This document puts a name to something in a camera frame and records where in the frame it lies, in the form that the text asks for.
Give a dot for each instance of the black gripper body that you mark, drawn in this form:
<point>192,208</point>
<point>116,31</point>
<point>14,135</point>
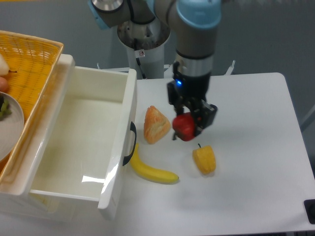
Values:
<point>190,91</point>

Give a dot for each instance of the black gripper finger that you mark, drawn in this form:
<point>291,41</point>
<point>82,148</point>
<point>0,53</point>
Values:
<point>198,121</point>
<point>178,123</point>

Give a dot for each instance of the red bell pepper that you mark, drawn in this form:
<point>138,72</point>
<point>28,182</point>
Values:
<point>188,128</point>

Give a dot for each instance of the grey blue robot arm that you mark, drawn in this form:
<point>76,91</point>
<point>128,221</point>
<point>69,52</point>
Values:
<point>194,22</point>

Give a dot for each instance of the yellow bell pepper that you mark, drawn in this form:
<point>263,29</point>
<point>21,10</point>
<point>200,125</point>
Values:
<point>204,159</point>

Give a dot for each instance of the white upper drawer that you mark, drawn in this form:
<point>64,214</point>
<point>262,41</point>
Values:
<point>83,158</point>

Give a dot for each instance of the white drawer cabinet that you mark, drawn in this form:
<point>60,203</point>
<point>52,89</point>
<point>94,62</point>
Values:
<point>15,195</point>

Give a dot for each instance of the orange triangular pastry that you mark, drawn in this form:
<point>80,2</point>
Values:
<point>156,125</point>

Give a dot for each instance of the yellow banana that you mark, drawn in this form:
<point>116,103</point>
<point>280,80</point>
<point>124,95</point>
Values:
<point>150,173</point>

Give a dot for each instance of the black corner device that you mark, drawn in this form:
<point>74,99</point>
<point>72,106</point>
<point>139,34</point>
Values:
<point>310,210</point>

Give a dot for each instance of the yellow woven basket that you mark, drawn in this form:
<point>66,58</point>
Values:
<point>34,59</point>

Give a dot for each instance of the white ribbed plate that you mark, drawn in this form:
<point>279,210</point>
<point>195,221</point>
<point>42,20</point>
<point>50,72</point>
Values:
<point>11,127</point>

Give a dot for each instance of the green grapes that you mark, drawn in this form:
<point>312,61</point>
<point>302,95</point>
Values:
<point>4,107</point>

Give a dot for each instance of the peach coloured fruit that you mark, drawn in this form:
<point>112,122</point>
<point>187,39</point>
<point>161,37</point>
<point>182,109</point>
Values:
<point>4,86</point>

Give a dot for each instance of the white pear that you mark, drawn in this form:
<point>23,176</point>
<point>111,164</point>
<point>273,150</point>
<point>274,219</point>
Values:
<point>4,67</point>

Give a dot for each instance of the white metal bracket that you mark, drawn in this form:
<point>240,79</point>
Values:
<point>230,68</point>

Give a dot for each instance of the black drawer handle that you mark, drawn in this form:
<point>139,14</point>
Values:
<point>132,144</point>

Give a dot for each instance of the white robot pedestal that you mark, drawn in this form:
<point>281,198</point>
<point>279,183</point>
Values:
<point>144,44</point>

